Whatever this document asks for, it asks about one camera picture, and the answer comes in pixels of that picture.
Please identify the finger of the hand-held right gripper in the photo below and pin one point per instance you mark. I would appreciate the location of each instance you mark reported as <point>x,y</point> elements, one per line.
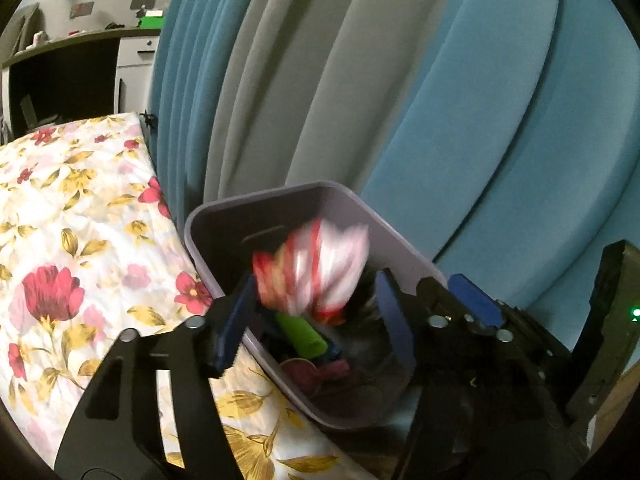
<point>475,300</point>

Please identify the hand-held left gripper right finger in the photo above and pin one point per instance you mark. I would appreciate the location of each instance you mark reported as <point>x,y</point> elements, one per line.
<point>395,315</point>

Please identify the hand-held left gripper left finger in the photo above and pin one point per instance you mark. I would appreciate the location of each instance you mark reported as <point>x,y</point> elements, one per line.
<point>235,320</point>

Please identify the green sponge cloth roll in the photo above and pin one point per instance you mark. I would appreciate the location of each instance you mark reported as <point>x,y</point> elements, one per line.
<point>300,332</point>

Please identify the purple plastic bag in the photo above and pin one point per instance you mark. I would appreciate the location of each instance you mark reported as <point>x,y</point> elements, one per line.
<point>300,375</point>

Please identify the red and white snack wrapper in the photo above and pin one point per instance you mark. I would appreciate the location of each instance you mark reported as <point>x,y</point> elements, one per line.
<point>320,270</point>

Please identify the grey plastic bin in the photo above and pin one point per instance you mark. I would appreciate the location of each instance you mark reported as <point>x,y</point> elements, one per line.
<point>225,230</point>

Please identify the blue curtain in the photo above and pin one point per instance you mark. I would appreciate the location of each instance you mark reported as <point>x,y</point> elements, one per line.
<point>525,135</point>
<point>200,60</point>

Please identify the floral printed cloth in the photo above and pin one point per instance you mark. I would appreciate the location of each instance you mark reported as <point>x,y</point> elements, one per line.
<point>75,210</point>

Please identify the grey curtain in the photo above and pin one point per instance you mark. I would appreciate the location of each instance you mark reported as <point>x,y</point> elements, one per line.
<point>325,85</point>

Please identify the white drawer cabinet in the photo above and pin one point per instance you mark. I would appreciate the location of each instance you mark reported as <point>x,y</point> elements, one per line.
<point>137,70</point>

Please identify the dark top desk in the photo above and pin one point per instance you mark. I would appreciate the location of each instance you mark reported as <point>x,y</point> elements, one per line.
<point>65,70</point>

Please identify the green box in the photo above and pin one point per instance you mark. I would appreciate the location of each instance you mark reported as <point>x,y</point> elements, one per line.
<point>151,20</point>

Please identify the wall socket panel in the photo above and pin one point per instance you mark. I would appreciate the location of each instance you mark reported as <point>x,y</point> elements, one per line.
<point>143,2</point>
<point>82,10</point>

